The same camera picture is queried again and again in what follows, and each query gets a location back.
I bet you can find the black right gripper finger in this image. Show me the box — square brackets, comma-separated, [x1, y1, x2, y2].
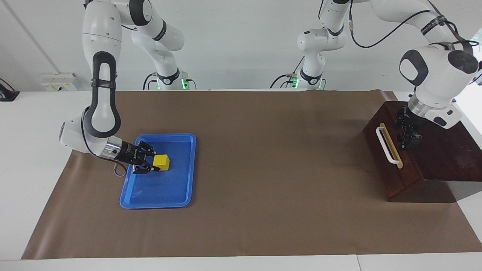
[137, 141, 156, 155]
[133, 162, 160, 175]

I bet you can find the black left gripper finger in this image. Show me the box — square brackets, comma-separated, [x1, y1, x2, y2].
[400, 136, 422, 150]

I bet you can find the yellow cube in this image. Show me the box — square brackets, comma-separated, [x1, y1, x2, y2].
[153, 154, 170, 171]

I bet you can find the white drawer handle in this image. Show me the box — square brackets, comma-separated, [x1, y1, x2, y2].
[375, 127, 400, 165]

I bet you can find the wooden drawer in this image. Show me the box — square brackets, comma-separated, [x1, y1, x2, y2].
[363, 105, 424, 189]

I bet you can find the dark wooden drawer cabinet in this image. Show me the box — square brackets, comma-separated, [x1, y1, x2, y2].
[363, 102, 482, 204]

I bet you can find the blue plastic tray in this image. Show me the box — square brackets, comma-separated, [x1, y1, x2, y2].
[120, 133, 197, 209]

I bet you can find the window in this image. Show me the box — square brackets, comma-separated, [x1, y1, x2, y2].
[474, 32, 482, 81]

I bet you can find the brown table mat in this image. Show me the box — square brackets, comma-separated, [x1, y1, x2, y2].
[21, 90, 482, 260]

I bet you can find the black base cable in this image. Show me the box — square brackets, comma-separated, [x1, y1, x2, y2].
[143, 73, 159, 91]
[270, 56, 305, 89]

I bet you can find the white wall socket box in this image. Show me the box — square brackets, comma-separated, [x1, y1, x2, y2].
[41, 73, 78, 91]

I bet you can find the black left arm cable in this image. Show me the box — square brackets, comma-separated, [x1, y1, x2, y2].
[348, 0, 475, 49]

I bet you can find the black clamp mount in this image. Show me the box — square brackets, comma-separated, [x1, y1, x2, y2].
[0, 78, 20, 101]

